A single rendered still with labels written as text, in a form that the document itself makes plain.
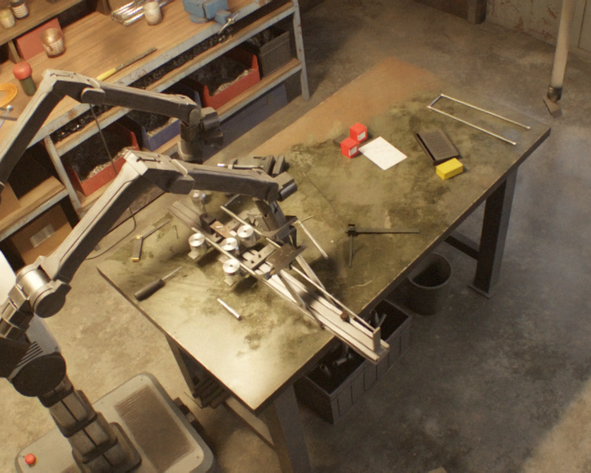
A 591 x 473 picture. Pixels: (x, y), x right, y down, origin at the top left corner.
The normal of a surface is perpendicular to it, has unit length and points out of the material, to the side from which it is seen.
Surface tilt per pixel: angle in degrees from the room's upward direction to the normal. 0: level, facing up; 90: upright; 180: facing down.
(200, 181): 95
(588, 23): 90
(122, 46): 0
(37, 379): 90
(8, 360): 90
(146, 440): 0
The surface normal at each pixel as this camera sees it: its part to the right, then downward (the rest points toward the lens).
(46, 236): 0.70, 0.47
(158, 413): -0.11, -0.67
